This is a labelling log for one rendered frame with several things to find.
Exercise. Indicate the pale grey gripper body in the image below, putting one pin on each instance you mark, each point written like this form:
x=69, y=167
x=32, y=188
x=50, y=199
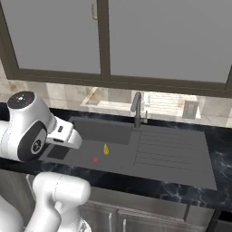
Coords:
x=76, y=139

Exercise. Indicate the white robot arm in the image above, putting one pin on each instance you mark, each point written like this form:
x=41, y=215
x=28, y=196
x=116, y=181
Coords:
x=33, y=120

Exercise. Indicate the yellow lemon wedge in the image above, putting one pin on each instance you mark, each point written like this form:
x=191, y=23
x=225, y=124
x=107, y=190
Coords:
x=106, y=149

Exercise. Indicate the dark grey sink with drainboard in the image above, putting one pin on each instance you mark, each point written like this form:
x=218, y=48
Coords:
x=169, y=154

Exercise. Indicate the small red round object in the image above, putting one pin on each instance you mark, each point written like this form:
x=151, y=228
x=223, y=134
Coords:
x=95, y=159

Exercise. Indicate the dark grey tap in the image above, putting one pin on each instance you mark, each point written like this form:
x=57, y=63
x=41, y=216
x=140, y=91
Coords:
x=137, y=108

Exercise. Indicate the grey base cupboard front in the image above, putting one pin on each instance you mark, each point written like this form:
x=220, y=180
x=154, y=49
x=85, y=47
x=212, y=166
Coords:
x=15, y=187

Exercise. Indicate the grey base cupboard door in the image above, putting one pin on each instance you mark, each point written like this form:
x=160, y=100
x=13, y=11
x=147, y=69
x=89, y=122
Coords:
x=151, y=222
x=99, y=219

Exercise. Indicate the dark appliance front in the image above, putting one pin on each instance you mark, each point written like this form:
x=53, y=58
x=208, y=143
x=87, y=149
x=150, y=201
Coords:
x=222, y=223

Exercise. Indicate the grey wall cabinet door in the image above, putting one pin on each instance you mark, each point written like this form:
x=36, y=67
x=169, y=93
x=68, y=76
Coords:
x=57, y=33
x=172, y=36

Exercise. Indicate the grey wall socket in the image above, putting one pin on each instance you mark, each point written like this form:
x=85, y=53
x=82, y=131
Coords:
x=190, y=109

